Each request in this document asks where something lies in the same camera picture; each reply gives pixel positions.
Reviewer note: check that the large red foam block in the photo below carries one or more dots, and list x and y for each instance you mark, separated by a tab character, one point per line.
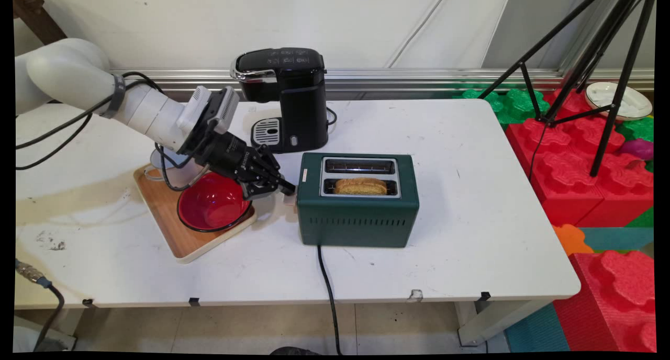
570	177

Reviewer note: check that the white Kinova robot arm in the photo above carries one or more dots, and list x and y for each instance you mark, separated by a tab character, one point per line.
78	77

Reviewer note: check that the black coffee machine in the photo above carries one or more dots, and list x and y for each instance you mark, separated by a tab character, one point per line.
293	98

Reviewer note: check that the black tripod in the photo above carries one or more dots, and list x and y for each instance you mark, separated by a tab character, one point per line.
623	77

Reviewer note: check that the toast slice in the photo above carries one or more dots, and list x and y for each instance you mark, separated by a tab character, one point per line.
360	186

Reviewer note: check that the white plate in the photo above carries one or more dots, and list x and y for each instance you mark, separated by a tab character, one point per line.
602	96

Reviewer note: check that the red bowl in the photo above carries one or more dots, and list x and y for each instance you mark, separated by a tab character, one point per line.
209	205

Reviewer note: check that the teal foam mat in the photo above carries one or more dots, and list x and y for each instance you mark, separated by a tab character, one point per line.
617	239

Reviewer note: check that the white table leg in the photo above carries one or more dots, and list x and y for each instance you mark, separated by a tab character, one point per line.
492	321

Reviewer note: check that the aluminium wall rail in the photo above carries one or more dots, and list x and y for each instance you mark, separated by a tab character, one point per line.
419	80

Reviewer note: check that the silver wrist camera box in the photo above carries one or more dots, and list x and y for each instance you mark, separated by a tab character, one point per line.
229	109

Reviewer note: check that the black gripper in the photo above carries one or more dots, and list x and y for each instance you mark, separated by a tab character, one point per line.
233	156

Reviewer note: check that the green toaster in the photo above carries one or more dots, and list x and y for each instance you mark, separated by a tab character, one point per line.
361	221

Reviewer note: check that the white enamel mug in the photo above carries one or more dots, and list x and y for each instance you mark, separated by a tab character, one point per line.
178	172

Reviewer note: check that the orange foam piece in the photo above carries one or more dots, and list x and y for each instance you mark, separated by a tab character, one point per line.
570	239

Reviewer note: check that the beige toaster lever knob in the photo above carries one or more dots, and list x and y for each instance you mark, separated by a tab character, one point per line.
289	207

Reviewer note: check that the purple foam piece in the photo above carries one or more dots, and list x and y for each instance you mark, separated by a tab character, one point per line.
639	149

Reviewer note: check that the small green foam block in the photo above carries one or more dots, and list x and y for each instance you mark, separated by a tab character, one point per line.
639	127

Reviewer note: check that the wooden tray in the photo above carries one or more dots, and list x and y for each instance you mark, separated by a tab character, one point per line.
172	224

